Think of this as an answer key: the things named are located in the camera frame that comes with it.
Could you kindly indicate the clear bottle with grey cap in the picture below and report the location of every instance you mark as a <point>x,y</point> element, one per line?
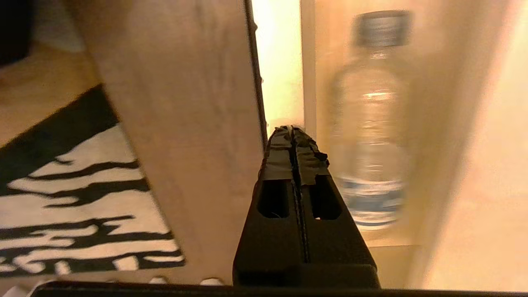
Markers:
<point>367,123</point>

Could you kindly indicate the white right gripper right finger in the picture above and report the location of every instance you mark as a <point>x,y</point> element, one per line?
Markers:
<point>338,251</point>

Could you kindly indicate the white rug with black stripes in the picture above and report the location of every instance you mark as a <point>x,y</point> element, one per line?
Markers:
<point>82,206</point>

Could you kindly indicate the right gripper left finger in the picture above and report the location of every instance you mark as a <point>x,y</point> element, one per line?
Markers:
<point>272,251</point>

